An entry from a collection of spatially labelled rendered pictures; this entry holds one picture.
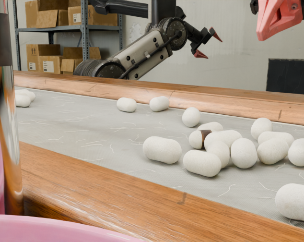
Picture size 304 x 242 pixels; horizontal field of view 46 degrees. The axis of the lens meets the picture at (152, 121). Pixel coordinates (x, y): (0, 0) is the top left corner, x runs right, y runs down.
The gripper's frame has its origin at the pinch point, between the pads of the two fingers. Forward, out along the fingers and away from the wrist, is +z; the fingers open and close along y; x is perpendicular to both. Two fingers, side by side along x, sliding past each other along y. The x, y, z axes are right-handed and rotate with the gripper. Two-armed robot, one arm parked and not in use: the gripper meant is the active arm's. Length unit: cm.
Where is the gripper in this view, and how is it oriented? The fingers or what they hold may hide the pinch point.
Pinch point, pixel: (262, 31)
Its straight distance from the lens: 45.8
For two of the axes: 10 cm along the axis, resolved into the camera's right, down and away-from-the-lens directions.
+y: 7.7, 1.4, -6.2
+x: 4.0, 6.4, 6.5
